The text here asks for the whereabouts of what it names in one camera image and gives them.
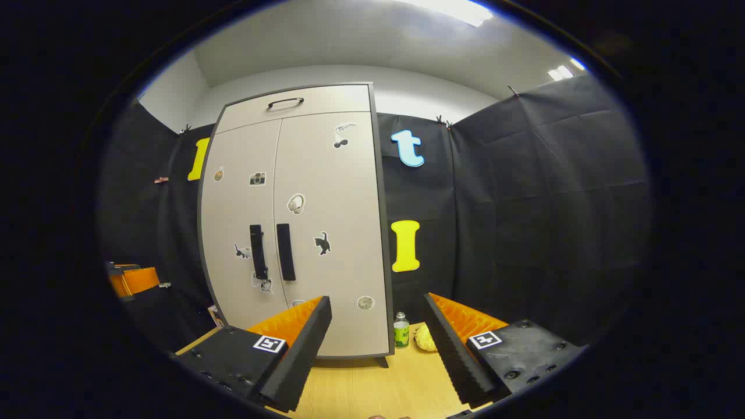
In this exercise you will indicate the beige book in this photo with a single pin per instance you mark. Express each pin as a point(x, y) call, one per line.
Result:
point(216, 317)

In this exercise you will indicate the long ceiling light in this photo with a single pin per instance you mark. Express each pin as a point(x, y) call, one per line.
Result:
point(454, 10)

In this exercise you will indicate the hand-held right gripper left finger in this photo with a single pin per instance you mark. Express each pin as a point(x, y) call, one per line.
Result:
point(302, 343)

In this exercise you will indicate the beige cabinet door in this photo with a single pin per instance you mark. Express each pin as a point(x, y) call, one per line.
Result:
point(233, 221)
point(343, 203)

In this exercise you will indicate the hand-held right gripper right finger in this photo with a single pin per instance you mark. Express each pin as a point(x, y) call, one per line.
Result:
point(451, 349)

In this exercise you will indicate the beige double-door shoe cabinet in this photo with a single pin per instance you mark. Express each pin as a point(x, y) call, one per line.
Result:
point(385, 233)

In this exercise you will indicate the yellow knitted ball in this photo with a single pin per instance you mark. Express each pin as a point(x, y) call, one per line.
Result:
point(425, 338)

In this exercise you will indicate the green label bottle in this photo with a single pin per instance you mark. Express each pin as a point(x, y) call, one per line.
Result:
point(401, 333)

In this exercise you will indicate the black backdrop cloth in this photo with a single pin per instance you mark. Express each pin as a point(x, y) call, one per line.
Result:
point(524, 203)

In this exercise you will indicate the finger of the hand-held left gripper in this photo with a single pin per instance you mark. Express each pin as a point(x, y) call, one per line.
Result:
point(142, 280)
point(119, 285)

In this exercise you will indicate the beige cabinet drawer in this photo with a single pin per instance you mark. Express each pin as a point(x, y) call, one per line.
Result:
point(337, 100)

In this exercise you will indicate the small ceiling light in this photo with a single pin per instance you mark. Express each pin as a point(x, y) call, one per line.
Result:
point(564, 70)

